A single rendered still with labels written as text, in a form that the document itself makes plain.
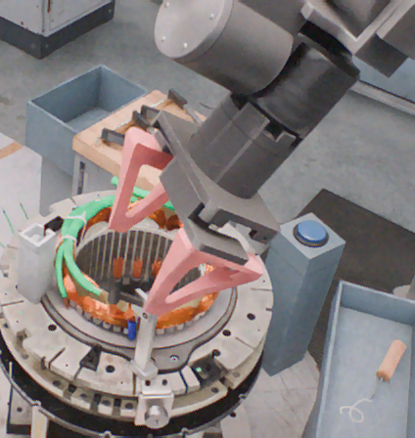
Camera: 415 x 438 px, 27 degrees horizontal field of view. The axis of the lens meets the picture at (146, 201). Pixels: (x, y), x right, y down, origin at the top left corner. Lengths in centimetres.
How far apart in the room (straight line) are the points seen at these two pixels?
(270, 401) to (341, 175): 186
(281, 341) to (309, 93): 80
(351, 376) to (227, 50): 65
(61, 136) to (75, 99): 13
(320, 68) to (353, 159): 269
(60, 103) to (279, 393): 56
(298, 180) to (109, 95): 167
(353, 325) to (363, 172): 206
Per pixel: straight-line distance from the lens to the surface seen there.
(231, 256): 54
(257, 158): 54
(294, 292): 123
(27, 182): 162
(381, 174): 318
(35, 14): 336
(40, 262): 93
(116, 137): 122
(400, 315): 114
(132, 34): 368
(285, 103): 53
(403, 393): 108
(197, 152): 55
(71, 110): 142
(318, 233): 120
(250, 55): 49
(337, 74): 53
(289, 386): 136
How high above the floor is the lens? 181
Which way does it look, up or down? 40 degrees down
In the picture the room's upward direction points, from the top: 9 degrees clockwise
